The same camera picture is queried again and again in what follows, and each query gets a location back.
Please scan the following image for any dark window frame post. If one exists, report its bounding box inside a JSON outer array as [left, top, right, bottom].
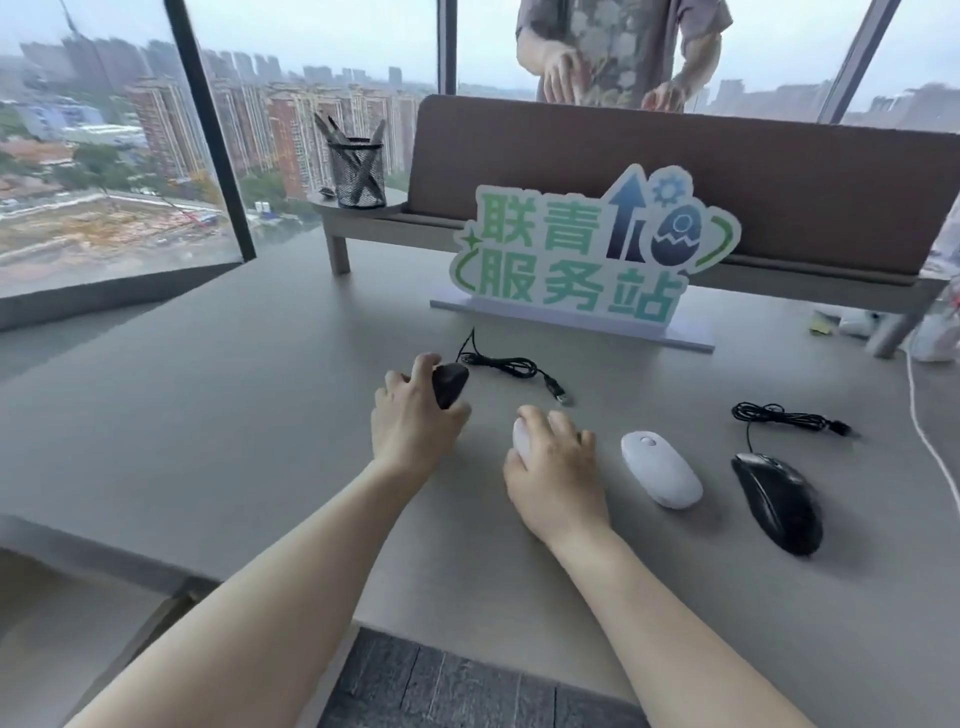
[[816, 0, 903, 126], [162, 0, 258, 264], [436, 0, 459, 97]]

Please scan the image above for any white cable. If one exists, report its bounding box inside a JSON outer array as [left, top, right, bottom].
[[903, 343, 960, 520]]

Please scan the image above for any green and white sign standee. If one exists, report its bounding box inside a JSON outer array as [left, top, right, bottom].
[[429, 162, 743, 354]]

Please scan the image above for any small black wired mouse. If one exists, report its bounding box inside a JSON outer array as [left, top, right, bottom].
[[432, 363, 471, 411]]

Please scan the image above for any person's left hand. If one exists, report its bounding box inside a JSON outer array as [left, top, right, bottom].
[[370, 352, 472, 485]]

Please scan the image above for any brown desk divider panel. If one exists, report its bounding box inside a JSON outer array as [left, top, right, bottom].
[[408, 94, 960, 280]]

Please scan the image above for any black mesh pen cup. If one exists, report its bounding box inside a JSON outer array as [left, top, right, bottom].
[[327, 138, 388, 210]]

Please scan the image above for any black mouse cable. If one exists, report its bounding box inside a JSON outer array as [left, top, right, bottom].
[[731, 402, 861, 456], [456, 327, 574, 408]]

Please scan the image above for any person's left forearm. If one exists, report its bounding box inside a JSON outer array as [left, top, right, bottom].
[[63, 457, 435, 728]]

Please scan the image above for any white oval wireless mouse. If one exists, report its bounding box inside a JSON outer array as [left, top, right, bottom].
[[620, 430, 705, 511]]

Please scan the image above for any black mouse with silver trim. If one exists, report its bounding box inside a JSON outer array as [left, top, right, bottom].
[[730, 451, 825, 558]]

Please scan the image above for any person's right forearm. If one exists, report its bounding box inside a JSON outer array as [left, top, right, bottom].
[[534, 517, 819, 728]]

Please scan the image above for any grey desk shelf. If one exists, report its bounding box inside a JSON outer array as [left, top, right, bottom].
[[305, 186, 952, 358]]

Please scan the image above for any person's right hand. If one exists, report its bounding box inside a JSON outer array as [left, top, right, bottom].
[[502, 405, 610, 549]]

